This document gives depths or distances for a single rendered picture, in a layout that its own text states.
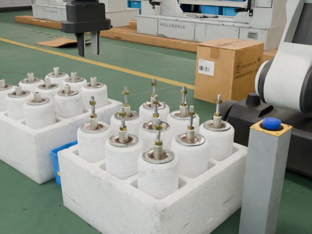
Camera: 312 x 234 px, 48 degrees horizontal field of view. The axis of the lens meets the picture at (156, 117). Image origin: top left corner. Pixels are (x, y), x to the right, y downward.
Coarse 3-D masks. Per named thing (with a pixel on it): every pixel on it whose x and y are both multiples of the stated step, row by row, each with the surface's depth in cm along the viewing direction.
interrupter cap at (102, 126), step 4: (84, 124) 96; (88, 124) 96; (100, 124) 96; (104, 124) 96; (80, 128) 94; (84, 128) 94; (88, 128) 95; (100, 128) 94; (104, 128) 94; (88, 132) 92; (92, 132) 92; (96, 132) 92
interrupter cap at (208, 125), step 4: (208, 120) 99; (212, 120) 99; (204, 124) 96; (208, 124) 96; (212, 124) 97; (224, 124) 96; (228, 124) 96; (208, 128) 94; (212, 128) 94; (216, 128) 94; (220, 128) 94; (224, 128) 94; (228, 128) 94
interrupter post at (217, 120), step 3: (213, 117) 95; (216, 117) 94; (219, 117) 94; (213, 120) 95; (216, 120) 94; (219, 120) 94; (213, 123) 95; (216, 123) 95; (219, 123) 95; (213, 126) 96; (216, 126) 95; (219, 126) 95
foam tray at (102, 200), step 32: (64, 160) 96; (224, 160) 93; (64, 192) 101; (96, 192) 89; (128, 192) 79; (192, 192) 80; (224, 192) 93; (96, 224) 93; (128, 224) 82; (160, 224) 74; (192, 224) 84
